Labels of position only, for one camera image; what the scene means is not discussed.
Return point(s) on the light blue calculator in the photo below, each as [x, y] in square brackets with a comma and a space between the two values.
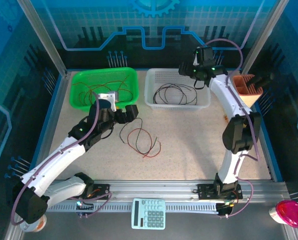
[148, 213]

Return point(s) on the blue table border frame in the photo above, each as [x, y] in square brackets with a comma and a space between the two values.
[278, 177]

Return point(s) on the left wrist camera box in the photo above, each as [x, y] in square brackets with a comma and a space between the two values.
[108, 96]

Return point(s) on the aluminium table side rail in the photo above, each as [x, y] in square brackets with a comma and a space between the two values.
[53, 125]

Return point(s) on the beige utensil holder orange rim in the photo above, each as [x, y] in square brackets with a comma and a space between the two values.
[251, 97]

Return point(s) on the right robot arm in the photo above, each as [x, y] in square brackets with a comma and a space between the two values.
[238, 135]

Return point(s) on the tin can with pull-tab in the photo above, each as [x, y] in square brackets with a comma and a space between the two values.
[39, 225]

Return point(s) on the aluminium frame post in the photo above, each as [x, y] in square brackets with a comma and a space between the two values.
[48, 42]
[262, 37]

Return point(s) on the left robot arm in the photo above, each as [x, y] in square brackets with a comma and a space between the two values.
[56, 160]

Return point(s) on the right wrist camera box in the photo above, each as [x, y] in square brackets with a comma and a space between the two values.
[195, 60]

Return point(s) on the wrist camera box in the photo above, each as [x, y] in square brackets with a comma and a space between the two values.
[108, 96]
[195, 60]

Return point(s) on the green plastic mesh basket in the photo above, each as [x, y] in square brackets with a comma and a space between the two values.
[128, 72]

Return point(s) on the white cup pink lid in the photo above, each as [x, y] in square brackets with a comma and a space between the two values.
[288, 213]

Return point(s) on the white plastic mesh basket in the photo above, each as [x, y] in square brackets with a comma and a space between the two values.
[151, 100]

